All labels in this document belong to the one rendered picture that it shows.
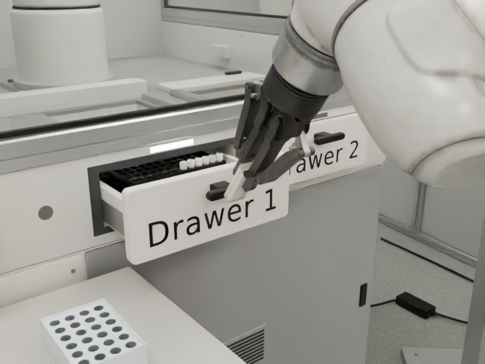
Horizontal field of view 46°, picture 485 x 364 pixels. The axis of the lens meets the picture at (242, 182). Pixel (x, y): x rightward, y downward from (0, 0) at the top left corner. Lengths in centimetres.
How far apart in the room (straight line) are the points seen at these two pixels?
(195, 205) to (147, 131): 15
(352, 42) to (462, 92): 11
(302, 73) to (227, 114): 39
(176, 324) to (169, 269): 24
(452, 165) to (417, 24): 11
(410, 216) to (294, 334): 165
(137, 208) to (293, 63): 31
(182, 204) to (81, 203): 16
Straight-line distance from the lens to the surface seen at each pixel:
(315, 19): 57
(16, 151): 84
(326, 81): 62
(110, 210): 88
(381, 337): 213
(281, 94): 65
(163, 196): 80
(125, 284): 89
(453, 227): 272
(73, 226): 90
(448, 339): 219
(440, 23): 46
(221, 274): 109
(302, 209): 117
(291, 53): 61
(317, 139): 107
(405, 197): 287
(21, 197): 86
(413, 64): 45
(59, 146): 86
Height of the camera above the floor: 120
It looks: 20 degrees down
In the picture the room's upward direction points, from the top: straight up
